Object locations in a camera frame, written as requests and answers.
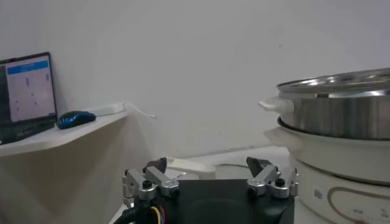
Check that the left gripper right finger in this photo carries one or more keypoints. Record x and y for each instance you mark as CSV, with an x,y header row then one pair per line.
x,y
265,179

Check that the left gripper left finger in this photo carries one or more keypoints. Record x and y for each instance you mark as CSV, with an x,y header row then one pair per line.
x,y
146,182

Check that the stainless steel steamer basket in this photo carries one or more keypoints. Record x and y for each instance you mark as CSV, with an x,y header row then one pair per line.
x,y
335,115

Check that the white electric pot base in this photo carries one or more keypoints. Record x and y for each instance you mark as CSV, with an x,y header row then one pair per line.
x,y
329,164

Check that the white flat adapter box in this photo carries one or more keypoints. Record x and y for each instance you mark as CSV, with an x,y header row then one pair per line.
x,y
109,109

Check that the blue computer mouse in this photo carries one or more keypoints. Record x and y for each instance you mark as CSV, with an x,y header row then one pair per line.
x,y
76,119

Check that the white side table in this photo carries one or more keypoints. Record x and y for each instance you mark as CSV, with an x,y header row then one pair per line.
x,y
61,137

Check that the black laptop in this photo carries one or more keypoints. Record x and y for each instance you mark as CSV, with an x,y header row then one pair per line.
x,y
30,91

